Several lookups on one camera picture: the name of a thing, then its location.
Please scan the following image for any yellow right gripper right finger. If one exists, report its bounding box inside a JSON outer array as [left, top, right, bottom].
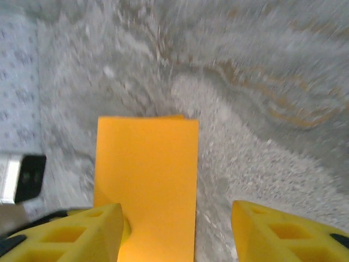
[[231, 200, 349, 262]]

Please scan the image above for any black and grey chessboard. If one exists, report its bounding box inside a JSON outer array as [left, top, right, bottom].
[[0, 153, 47, 205]]

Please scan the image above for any orange paper sheet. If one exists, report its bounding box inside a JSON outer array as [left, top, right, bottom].
[[93, 114, 199, 262]]

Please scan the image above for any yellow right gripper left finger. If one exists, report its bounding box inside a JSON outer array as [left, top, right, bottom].
[[0, 203, 125, 262]]

